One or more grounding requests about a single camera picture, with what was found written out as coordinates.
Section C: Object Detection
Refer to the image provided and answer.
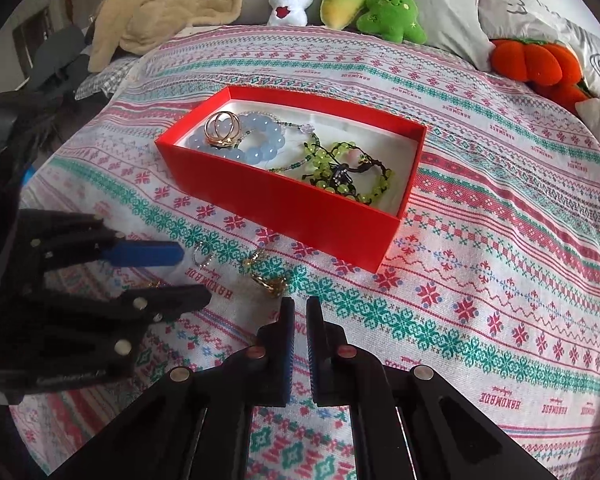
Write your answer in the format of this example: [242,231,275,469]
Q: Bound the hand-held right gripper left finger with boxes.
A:
[47,297,297,480]

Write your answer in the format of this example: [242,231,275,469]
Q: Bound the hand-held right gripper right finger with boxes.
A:
[306,297,556,480]

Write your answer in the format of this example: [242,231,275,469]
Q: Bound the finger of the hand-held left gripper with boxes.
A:
[17,208,185,273]
[17,284,212,361]

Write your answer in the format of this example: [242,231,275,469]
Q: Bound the silver ring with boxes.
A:
[191,241,215,268]

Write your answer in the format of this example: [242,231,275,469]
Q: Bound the gold ring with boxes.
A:
[250,272,288,300]

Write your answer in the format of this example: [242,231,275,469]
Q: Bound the gold hoop rings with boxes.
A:
[203,111,242,149]

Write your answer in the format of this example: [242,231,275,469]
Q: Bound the red jewelry box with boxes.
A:
[154,85,428,275]

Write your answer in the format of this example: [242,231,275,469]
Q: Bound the light blue bead bracelet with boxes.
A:
[185,112,286,166]

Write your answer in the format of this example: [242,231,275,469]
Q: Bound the thin green bead strand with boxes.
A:
[272,132,331,176]

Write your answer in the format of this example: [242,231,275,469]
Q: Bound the green bead cord bracelet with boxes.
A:
[300,140,396,206]

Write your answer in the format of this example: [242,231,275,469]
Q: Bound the silver sparkly bead bracelet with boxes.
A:
[237,109,317,136]

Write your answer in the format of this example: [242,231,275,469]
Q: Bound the grey checkered sheet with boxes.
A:
[75,55,141,101]

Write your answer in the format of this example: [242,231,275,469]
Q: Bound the patterned knit-print blanket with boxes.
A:
[7,25,600,480]

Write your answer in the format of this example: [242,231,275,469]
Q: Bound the black chair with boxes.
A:
[30,25,93,106]

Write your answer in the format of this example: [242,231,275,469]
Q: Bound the beige quilted blanket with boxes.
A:
[87,0,273,73]

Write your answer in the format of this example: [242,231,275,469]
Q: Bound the white plush toy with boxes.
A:
[267,0,315,27]

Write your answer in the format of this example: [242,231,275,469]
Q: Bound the green tree plush toy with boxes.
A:
[356,0,427,45]

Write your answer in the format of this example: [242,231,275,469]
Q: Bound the orange pumpkin plush toy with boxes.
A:
[489,37,591,108]

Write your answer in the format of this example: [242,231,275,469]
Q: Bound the grey spiral print pillow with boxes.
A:
[477,0,600,101]

